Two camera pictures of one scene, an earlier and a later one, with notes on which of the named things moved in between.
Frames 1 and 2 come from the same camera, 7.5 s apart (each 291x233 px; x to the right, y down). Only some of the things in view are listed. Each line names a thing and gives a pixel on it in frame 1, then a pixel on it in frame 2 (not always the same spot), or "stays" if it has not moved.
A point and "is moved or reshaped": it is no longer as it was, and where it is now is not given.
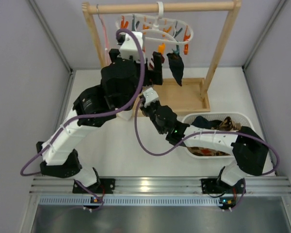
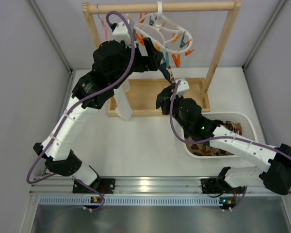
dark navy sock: (176, 65) -> (164, 68)
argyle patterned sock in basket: (226, 124) stays
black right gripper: (145, 109) -> (163, 101)
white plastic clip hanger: (156, 27) is moved or reshaped
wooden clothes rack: (190, 96) stays
